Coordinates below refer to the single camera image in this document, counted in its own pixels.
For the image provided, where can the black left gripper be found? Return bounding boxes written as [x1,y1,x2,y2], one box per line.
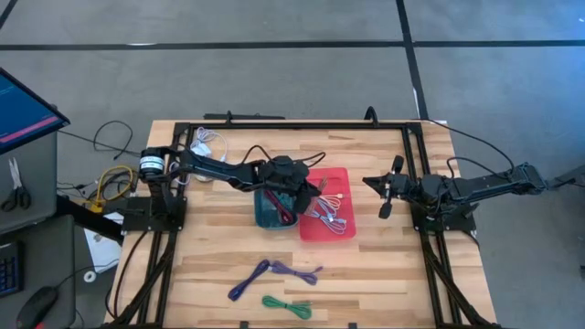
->
[255,156,323,217]

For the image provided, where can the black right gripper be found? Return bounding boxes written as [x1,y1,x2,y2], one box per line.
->
[362,154,420,220]

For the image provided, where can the light purple USB cable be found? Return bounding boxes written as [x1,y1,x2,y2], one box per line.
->
[269,260,324,287]

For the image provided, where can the dark purple braided USB cable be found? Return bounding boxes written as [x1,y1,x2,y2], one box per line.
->
[227,259,271,302]

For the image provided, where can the red translucent plastic bin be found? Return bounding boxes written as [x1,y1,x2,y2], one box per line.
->
[297,166,358,242]

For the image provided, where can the teal plastic basket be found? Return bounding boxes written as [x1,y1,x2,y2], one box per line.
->
[253,186,302,231]

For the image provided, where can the white paper sheet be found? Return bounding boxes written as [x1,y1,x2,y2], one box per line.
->
[84,226,122,275]

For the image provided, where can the grey side desk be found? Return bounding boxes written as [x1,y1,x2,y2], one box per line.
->
[0,130,78,329]

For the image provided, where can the black computer mouse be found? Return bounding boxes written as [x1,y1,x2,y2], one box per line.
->
[16,285,60,329]

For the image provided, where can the computer monitor with blue screen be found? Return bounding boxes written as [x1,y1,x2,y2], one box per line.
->
[0,67,71,156]

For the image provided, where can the black keyboard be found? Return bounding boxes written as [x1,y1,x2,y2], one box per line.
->
[0,240,25,298]

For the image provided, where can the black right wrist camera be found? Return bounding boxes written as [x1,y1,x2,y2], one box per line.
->
[388,173,410,191]

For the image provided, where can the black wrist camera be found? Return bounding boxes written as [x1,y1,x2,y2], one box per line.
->
[388,173,410,191]
[267,154,296,177]

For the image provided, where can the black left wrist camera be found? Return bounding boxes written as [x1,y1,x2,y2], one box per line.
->
[267,154,296,177]

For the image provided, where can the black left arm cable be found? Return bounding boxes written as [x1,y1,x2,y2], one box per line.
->
[240,144,327,169]

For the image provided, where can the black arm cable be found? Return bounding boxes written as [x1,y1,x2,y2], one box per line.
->
[445,156,506,179]
[240,144,327,169]

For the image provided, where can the black aluminium table frame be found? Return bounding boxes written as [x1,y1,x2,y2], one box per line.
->
[102,119,504,329]

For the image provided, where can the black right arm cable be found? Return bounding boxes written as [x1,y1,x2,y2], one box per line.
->
[445,156,506,179]

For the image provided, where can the long black cable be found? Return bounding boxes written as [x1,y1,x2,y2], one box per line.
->
[416,117,517,171]

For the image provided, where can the green USB cable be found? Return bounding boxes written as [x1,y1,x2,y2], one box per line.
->
[261,294,314,321]

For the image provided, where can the white lamp cord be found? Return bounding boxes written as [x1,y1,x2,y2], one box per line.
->
[167,126,229,186]

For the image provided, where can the dark power cable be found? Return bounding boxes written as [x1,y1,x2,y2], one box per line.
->
[103,230,151,324]

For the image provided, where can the black floor cable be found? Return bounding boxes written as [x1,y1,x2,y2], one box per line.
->
[57,119,143,161]

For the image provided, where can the yellow cable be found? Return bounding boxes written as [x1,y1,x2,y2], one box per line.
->
[90,164,138,215]

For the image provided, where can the black mouse cable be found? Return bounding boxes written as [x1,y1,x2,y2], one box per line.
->
[54,258,121,292]

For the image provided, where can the black handled scissors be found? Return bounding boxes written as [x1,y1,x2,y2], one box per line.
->
[0,156,32,214]

